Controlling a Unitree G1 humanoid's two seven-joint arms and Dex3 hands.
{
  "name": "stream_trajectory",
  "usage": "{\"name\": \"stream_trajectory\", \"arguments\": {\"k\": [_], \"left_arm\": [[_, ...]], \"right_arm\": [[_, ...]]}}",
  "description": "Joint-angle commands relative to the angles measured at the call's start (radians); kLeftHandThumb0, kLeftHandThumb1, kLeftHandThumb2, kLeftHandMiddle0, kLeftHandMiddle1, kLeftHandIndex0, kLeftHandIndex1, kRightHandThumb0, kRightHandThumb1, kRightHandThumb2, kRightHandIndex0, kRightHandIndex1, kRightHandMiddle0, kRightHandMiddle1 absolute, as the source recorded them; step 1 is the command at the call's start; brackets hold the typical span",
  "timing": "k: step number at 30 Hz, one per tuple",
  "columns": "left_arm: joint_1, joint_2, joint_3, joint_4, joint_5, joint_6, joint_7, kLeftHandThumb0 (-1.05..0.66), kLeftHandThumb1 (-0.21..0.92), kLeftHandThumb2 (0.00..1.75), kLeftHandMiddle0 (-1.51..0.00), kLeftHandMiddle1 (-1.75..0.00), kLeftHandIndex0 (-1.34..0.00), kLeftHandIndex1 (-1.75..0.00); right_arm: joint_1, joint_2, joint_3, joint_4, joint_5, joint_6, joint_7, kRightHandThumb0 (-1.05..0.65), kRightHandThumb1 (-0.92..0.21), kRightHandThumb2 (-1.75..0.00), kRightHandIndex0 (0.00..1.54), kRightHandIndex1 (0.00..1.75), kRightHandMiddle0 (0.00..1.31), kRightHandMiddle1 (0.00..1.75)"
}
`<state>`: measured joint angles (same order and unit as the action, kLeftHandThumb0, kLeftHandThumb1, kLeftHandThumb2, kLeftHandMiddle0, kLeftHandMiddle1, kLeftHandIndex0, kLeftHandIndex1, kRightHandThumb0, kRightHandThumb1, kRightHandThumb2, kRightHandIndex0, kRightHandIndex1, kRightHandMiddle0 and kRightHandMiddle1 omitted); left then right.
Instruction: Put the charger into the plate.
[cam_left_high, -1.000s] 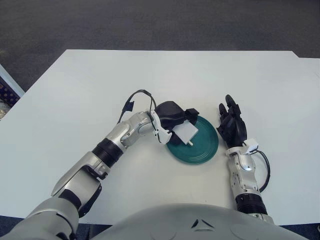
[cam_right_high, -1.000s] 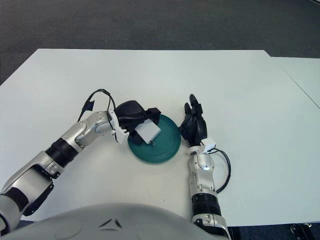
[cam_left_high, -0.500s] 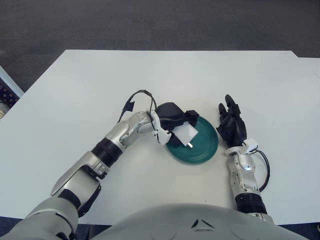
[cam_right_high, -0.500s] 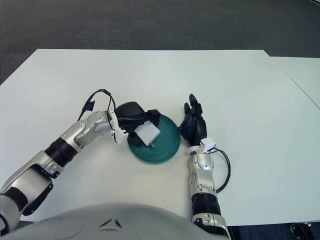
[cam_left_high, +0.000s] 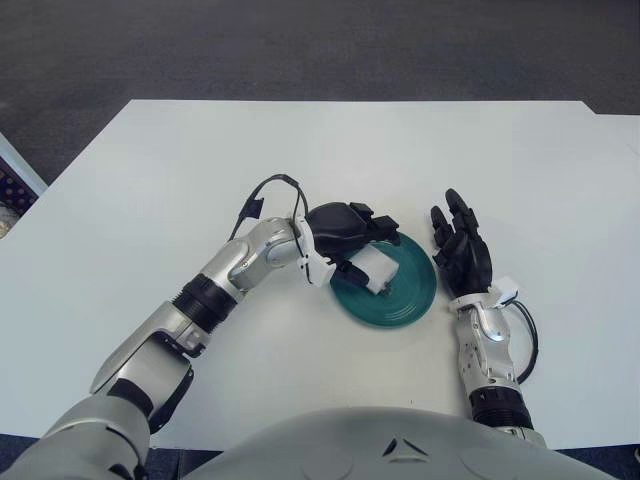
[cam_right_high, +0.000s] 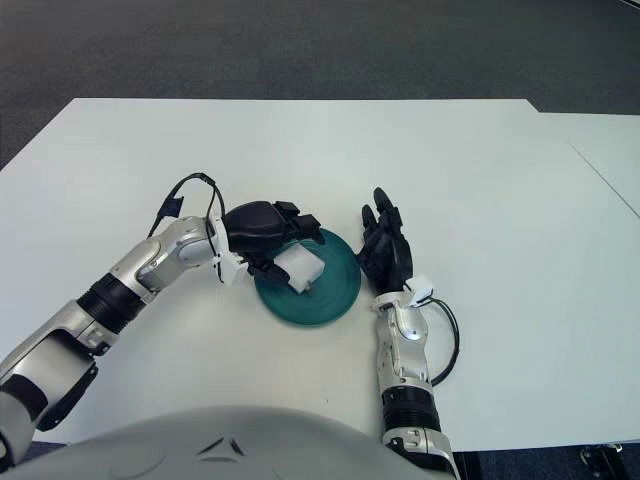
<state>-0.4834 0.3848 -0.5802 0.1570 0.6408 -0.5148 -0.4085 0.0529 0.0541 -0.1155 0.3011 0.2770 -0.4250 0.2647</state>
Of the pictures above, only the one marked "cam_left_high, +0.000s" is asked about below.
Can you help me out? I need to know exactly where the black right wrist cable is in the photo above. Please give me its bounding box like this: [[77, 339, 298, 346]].
[[509, 299, 540, 384]]

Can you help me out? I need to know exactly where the teal round plate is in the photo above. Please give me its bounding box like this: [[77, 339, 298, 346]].
[[328, 234, 438, 330]]

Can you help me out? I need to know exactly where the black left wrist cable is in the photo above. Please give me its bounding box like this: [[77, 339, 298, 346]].
[[230, 173, 311, 241]]

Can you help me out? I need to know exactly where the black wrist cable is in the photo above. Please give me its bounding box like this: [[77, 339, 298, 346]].
[[509, 299, 540, 384], [230, 173, 311, 241]]

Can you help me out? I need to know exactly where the grey robot torso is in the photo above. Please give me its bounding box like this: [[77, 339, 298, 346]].
[[187, 405, 621, 480]]

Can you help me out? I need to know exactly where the white charger plug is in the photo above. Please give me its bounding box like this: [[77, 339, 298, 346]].
[[347, 249, 400, 296]]

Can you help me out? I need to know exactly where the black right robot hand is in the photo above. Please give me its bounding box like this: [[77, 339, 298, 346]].
[[429, 188, 494, 301]]

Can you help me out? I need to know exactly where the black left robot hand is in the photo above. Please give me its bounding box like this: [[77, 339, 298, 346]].
[[304, 200, 401, 289]]

